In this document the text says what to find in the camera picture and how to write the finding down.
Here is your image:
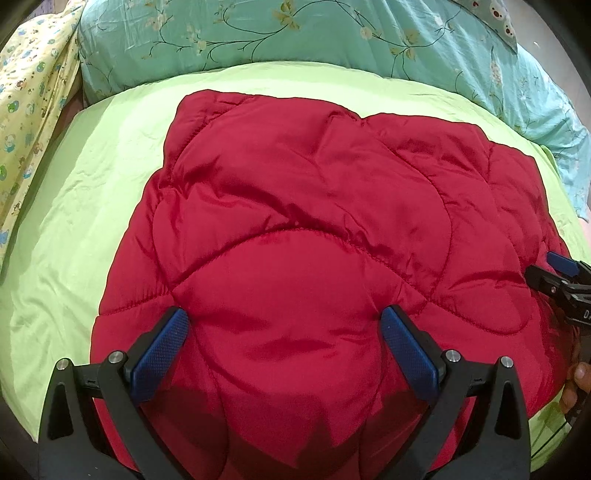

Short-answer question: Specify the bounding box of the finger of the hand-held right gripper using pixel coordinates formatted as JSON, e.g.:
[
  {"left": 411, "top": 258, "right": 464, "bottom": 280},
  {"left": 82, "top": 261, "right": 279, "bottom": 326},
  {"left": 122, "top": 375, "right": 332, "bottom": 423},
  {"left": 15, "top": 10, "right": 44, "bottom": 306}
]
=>
[
  {"left": 546, "top": 252, "right": 583, "bottom": 278},
  {"left": 525, "top": 265, "right": 570, "bottom": 297}
]

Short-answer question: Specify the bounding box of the grey printed pillow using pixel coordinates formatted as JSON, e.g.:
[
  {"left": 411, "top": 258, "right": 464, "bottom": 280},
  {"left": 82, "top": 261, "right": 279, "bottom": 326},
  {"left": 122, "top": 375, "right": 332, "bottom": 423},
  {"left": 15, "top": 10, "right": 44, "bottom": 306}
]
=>
[{"left": 455, "top": 0, "right": 520, "bottom": 54}]

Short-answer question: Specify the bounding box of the yellow printed quilt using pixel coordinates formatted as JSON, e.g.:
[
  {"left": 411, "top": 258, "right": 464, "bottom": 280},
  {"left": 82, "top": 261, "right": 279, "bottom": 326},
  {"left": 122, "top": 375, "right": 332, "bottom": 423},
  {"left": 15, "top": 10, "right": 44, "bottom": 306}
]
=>
[{"left": 0, "top": 0, "right": 86, "bottom": 278}]

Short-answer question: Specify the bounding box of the pink bed sheet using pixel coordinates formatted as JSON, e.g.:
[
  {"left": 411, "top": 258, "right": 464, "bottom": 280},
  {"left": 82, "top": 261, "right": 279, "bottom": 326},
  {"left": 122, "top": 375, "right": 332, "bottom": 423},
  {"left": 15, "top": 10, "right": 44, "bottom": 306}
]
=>
[{"left": 51, "top": 88, "right": 90, "bottom": 139}]

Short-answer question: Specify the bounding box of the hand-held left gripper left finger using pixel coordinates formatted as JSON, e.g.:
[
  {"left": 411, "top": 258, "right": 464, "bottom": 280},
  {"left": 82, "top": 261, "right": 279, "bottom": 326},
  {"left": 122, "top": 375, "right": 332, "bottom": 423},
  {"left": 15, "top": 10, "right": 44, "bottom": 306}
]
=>
[{"left": 38, "top": 307, "right": 190, "bottom": 480}]

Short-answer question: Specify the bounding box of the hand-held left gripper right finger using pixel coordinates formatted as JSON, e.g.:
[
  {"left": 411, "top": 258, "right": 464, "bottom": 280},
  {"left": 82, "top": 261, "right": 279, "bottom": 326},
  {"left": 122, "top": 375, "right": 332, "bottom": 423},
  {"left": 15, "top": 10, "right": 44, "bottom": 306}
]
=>
[{"left": 381, "top": 305, "right": 532, "bottom": 480}]

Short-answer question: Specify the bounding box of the red puffer jacket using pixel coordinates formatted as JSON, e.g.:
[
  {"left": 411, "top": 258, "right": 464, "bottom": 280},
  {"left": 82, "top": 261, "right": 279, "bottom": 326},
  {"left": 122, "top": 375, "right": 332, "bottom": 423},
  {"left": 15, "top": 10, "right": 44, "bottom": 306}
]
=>
[{"left": 90, "top": 90, "right": 583, "bottom": 480}]

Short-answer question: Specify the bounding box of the teal floral quilt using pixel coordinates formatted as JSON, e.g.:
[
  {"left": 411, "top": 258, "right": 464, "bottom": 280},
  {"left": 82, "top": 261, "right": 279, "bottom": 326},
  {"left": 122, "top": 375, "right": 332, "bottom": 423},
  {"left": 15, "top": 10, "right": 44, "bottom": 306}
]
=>
[{"left": 76, "top": 0, "right": 591, "bottom": 217}]

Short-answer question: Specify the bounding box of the person's right hand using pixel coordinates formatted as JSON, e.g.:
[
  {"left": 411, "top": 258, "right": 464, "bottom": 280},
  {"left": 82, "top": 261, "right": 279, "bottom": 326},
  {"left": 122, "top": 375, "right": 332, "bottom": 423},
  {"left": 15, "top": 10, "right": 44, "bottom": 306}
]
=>
[{"left": 558, "top": 360, "right": 591, "bottom": 416}]

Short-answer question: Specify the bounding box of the light green bed sheet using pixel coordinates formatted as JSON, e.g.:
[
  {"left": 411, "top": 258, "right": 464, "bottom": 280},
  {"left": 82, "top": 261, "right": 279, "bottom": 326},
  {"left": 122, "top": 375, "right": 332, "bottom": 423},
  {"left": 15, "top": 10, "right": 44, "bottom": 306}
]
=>
[{"left": 0, "top": 60, "right": 591, "bottom": 474}]

